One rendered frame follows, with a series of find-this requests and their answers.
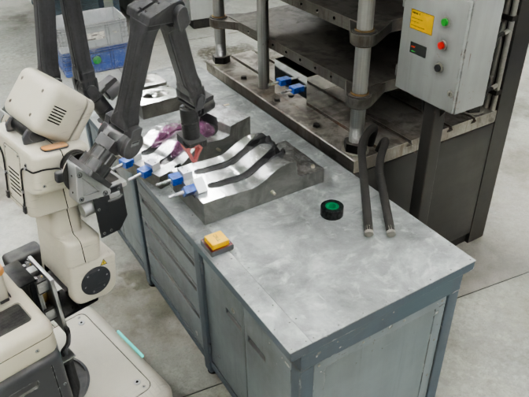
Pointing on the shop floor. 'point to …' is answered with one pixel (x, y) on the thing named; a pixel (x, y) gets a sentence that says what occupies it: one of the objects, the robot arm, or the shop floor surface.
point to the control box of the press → (444, 72)
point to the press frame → (501, 102)
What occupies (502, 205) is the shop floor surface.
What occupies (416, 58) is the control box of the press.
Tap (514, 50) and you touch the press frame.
